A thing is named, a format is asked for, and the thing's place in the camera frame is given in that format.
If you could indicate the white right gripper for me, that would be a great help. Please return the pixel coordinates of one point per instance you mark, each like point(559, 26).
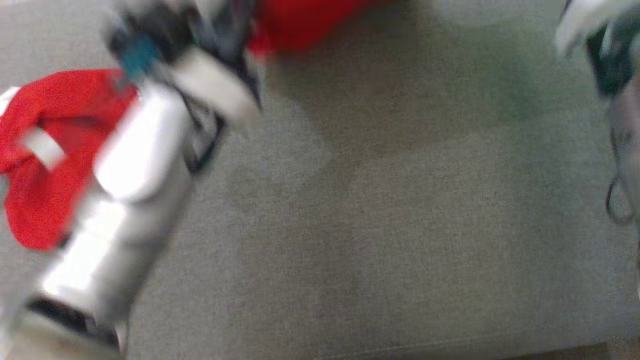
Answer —
point(615, 50)

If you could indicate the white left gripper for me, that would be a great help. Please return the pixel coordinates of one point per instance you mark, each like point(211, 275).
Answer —
point(220, 85)

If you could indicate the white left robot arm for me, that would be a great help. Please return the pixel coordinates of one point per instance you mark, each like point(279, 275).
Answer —
point(130, 160)

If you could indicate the large grey sofa seat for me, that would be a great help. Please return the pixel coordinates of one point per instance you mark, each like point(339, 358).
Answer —
point(400, 225)

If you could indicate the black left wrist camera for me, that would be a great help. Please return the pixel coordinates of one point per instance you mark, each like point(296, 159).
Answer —
point(135, 27)

